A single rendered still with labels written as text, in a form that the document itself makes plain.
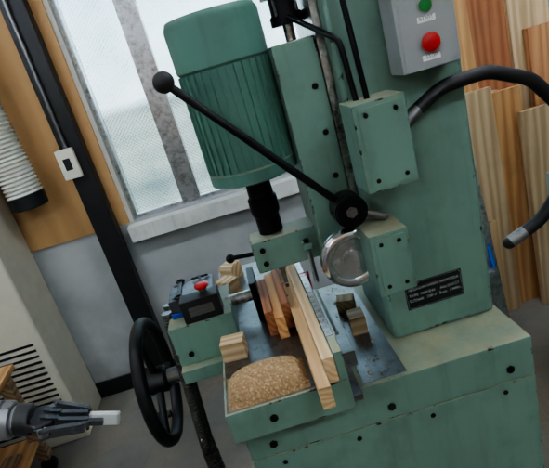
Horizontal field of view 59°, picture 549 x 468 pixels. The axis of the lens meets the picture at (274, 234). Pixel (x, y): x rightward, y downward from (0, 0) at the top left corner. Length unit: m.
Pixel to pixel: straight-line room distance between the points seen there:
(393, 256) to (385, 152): 0.18
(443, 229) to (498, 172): 1.37
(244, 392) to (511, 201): 1.84
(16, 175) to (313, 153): 1.57
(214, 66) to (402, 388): 0.68
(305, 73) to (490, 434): 0.79
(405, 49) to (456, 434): 0.74
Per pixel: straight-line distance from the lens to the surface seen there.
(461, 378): 1.04
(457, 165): 0.98
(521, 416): 1.16
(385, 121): 0.83
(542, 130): 2.39
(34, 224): 2.50
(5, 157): 2.27
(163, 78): 0.82
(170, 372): 1.16
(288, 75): 0.91
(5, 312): 2.37
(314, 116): 0.92
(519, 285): 2.62
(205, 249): 2.43
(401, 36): 0.85
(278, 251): 1.01
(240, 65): 0.89
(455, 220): 1.01
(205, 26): 0.88
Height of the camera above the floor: 1.41
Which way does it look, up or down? 20 degrees down
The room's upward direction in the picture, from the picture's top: 16 degrees counter-clockwise
